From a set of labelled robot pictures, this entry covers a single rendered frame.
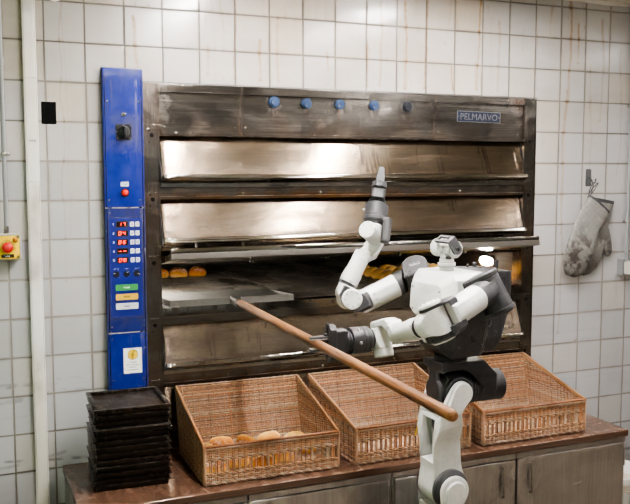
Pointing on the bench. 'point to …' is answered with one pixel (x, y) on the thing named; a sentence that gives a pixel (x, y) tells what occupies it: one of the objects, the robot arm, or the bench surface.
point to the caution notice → (132, 360)
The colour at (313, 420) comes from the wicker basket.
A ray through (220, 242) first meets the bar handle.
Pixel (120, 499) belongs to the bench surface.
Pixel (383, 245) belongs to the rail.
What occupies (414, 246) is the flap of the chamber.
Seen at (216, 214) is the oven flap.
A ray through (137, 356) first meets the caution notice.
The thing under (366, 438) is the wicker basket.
